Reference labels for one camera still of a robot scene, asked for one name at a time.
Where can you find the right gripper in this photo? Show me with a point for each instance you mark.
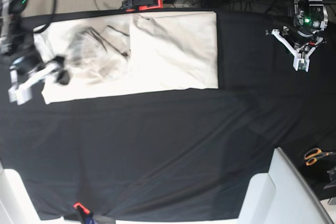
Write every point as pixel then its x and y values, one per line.
pixel 28 68

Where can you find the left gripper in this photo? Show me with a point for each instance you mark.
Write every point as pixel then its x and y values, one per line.
pixel 301 46

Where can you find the white T-shirt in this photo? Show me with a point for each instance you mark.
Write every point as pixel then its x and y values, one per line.
pixel 131 53

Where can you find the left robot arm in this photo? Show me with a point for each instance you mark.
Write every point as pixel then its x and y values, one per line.
pixel 304 33

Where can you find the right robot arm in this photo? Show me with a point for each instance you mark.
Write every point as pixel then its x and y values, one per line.
pixel 15 38

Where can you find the orange black clamp top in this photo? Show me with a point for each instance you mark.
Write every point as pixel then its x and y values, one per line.
pixel 141 5

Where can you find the orange black clamp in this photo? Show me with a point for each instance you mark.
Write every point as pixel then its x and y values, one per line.
pixel 141 5
pixel 84 215

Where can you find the black object right edge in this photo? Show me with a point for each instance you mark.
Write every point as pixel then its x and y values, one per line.
pixel 332 175

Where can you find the orange black clamp bottom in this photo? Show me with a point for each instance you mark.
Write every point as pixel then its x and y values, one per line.
pixel 84 215

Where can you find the black table cloth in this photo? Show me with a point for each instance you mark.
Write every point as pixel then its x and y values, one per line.
pixel 178 155

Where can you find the orange handled scissors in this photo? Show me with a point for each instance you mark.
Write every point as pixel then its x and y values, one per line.
pixel 315 154

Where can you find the white table frame left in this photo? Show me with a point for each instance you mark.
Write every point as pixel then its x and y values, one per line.
pixel 16 205

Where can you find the white table frame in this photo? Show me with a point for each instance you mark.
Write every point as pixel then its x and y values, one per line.
pixel 16 205
pixel 281 195

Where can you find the white table frame right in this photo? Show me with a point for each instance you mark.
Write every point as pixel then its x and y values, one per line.
pixel 281 195

